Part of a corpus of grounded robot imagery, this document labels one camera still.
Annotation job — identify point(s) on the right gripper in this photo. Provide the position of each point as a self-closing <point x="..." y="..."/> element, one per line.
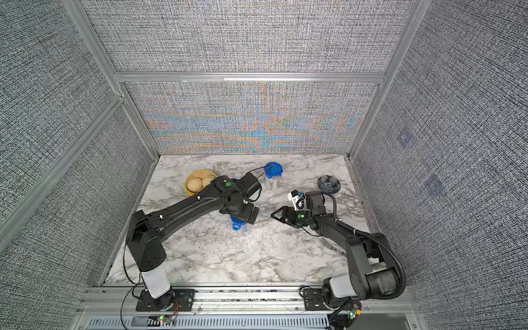
<point x="287" y="211"/>

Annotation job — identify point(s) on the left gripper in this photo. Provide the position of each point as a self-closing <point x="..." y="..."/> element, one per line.
<point x="249" y="216"/>

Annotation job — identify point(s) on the clear container front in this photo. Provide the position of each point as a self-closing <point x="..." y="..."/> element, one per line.
<point x="243" y="229"/>

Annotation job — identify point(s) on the blue lid back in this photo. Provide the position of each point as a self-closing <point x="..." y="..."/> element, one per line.
<point x="273" y="170"/>

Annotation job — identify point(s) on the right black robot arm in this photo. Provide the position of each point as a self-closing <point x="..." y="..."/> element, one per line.
<point x="374" y="271"/>

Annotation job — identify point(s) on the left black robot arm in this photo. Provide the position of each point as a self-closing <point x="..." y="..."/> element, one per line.
<point x="147" y="232"/>

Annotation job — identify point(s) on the dark blue bowl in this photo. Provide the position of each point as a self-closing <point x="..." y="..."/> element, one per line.
<point x="329" y="184"/>

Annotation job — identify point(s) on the right steamed bun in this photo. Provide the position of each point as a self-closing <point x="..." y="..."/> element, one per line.
<point x="206" y="180"/>

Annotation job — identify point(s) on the steamed bun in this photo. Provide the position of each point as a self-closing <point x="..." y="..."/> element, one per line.
<point x="194" y="185"/>
<point x="206" y="180"/>

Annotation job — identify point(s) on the left steamed bun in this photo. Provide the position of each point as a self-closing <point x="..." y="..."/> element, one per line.
<point x="194" y="185"/>

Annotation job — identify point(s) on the yellow bamboo steamer basket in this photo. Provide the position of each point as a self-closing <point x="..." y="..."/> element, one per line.
<point x="200" y="174"/>

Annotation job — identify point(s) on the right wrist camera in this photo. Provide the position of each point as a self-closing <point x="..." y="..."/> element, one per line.
<point x="297" y="198"/>

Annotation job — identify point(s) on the green handled fork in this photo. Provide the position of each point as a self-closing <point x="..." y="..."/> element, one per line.
<point x="329" y="246"/>

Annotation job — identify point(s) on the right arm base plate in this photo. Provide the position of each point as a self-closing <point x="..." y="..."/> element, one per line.
<point x="317" y="299"/>

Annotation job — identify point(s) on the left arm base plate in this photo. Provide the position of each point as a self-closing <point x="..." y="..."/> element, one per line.
<point x="181" y="300"/>

